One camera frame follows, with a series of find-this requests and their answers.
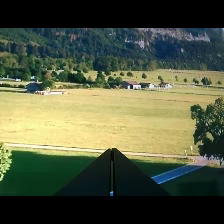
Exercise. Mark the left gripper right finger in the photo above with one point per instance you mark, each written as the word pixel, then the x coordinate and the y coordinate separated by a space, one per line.
pixel 133 176

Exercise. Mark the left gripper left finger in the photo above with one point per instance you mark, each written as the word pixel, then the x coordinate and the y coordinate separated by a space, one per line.
pixel 95 176

